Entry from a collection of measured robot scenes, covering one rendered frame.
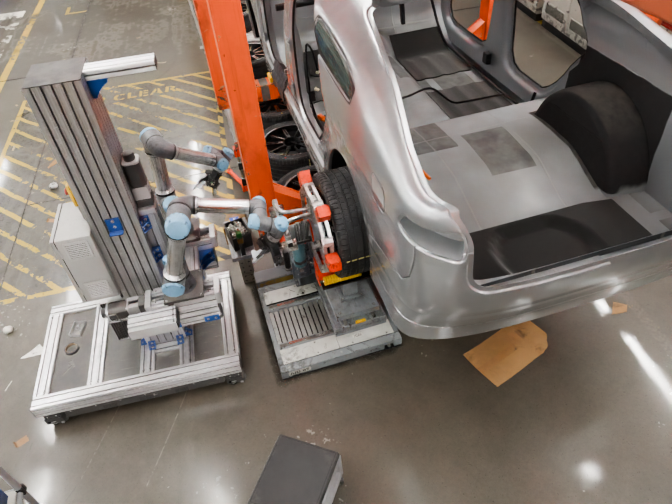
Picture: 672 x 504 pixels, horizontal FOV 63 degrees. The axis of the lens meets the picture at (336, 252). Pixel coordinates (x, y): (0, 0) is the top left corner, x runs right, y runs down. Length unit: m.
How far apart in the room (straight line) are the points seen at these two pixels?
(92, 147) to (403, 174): 1.47
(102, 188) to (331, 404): 1.84
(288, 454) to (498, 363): 1.51
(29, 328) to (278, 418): 2.08
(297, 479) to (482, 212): 1.79
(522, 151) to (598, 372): 1.47
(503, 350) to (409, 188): 1.81
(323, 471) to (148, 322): 1.24
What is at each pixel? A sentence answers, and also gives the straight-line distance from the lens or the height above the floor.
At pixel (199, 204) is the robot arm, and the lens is 2.82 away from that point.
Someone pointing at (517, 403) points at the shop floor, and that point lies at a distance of 3.65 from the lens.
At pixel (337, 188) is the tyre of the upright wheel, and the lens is 3.13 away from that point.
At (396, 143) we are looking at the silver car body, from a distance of 2.49.
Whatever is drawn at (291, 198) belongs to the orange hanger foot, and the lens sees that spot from 3.75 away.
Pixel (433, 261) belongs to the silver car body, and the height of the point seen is 1.38.
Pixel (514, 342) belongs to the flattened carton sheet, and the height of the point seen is 0.01.
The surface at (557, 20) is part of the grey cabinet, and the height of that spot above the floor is 0.21.
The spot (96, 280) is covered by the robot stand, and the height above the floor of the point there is 0.91.
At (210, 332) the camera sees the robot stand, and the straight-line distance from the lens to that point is 3.78.
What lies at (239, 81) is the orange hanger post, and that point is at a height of 1.67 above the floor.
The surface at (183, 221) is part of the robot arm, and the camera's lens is 2.69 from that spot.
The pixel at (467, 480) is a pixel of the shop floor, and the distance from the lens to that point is 3.36.
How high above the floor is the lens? 3.04
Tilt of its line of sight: 43 degrees down
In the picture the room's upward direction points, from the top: 5 degrees counter-clockwise
